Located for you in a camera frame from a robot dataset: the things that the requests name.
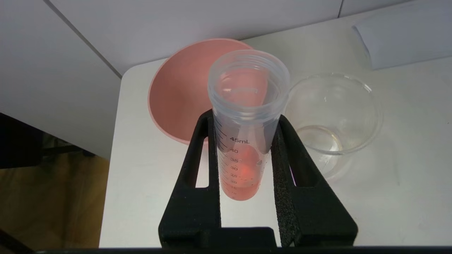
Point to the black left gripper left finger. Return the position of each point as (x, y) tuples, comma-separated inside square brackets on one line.
[(197, 204)]

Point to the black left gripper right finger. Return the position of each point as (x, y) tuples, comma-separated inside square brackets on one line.
[(310, 211)]

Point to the test tube with red pigment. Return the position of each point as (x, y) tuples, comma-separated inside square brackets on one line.
[(243, 106)]

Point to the clear glass beaker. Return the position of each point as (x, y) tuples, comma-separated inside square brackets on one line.
[(339, 116)]

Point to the pink bowl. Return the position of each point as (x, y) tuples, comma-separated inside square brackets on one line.
[(180, 95)]

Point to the white paper sheet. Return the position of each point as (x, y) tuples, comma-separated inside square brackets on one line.
[(409, 38)]

